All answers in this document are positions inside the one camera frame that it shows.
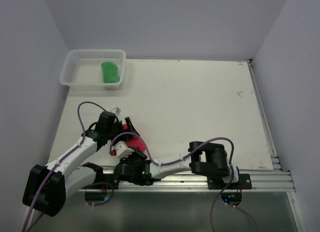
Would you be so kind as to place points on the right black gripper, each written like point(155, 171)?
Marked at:
point(140, 153)

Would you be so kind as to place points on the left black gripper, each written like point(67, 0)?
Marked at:
point(130, 127)

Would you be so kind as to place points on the pink towel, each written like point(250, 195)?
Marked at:
point(132, 140)

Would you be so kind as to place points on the green towel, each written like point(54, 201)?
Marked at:
point(110, 72)

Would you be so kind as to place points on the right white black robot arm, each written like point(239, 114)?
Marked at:
point(210, 161)

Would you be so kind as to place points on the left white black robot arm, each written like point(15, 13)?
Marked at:
point(49, 186)

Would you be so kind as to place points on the white plastic basket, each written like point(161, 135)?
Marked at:
point(82, 69)

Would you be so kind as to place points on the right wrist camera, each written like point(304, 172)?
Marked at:
point(121, 150)

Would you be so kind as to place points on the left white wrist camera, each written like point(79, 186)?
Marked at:
point(116, 111)

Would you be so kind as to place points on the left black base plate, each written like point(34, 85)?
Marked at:
point(109, 178)

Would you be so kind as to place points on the aluminium mounting rail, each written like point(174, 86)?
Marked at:
point(262, 181)

